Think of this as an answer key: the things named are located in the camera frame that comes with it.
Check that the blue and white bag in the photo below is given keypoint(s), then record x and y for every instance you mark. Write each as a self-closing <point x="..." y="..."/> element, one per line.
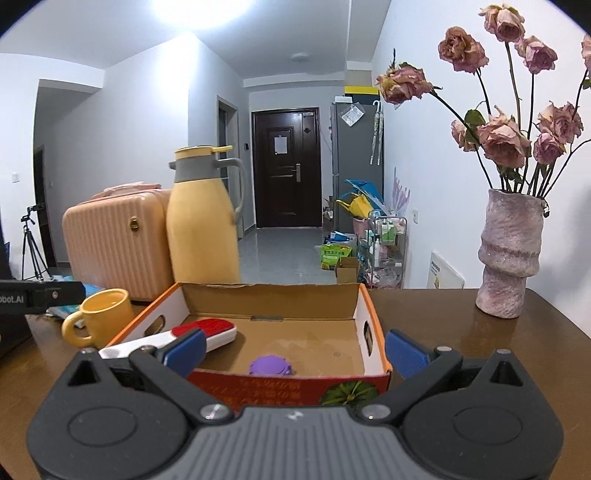
<point x="339" y="237"/>

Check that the purple plastic lid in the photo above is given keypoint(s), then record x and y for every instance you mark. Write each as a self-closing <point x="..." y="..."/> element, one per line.
<point x="270" y="364"/>

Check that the white paper notice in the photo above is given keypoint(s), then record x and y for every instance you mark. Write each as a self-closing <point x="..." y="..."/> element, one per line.
<point x="280" y="144"/>

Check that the pink plastic bucket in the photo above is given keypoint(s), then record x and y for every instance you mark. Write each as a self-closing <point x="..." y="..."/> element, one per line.
<point x="360" y="226"/>

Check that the dark brown entrance door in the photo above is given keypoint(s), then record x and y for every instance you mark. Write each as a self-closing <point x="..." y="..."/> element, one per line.
<point x="286" y="194"/>

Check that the clear plastic bag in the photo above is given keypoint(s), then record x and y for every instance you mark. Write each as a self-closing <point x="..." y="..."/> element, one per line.
<point x="352" y="115"/>

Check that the grey interior door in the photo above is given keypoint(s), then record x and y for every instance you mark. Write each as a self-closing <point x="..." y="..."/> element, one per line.
<point x="228" y="138"/>

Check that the red and white lint brush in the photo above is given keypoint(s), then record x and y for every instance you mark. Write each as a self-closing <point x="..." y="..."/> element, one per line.
<point x="217" y="332"/>

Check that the yellow and black box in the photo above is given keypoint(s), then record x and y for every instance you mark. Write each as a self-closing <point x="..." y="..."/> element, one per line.
<point x="360" y="94"/>

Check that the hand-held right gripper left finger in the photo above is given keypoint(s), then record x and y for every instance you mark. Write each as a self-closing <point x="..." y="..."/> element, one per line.
<point x="187" y="350"/>

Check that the yellow watering can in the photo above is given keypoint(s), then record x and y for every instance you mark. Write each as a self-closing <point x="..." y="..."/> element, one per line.
<point x="358" y="205"/>

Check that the purple feather wall decoration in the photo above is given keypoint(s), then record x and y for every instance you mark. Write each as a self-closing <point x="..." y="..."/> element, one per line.
<point x="400" y="194"/>

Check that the white folded umbrella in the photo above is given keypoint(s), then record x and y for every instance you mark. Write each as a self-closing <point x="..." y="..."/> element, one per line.
<point x="380" y="134"/>
<point x="373" y="134"/>

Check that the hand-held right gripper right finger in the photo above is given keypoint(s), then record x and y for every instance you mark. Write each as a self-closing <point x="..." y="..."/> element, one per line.
<point x="406" y="353"/>

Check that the yellow ceramic mug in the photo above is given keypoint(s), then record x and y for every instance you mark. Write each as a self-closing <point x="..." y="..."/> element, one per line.
<point x="104" y="318"/>

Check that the red printed cardboard box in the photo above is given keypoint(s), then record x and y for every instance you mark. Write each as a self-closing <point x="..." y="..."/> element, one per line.
<point x="277" y="337"/>

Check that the white wall socket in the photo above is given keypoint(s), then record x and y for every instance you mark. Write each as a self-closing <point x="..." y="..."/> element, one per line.
<point x="416" y="216"/>

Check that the small brown cardboard box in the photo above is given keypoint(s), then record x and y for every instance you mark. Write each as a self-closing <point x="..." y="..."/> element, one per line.
<point x="347" y="272"/>

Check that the grey refrigerator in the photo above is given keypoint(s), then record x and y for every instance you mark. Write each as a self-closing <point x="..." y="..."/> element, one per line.
<point x="344" y="157"/>

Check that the bright ceiling light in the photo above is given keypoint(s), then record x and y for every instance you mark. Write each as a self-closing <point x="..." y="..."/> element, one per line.
<point x="203" y="11"/>

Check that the metal storage cart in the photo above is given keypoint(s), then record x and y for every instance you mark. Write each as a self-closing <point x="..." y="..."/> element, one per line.
<point x="385" y="249"/>

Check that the blue tissue pack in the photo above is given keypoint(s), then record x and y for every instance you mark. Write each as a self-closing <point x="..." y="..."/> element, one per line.
<point x="64" y="313"/>

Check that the pink textured vase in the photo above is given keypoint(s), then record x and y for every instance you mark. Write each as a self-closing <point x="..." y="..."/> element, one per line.
<point x="508" y="249"/>

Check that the green printed bag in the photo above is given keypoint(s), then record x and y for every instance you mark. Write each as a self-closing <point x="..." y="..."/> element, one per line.
<point x="336" y="257"/>

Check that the bunch of dried pink roses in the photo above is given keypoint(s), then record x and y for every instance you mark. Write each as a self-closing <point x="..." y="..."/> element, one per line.
<point x="501" y="138"/>

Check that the pink ribbed suitcase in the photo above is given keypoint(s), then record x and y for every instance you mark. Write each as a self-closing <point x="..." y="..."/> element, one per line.
<point x="115" y="244"/>

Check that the black camera tripod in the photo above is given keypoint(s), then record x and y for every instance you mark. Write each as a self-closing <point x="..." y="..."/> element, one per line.
<point x="31" y="244"/>

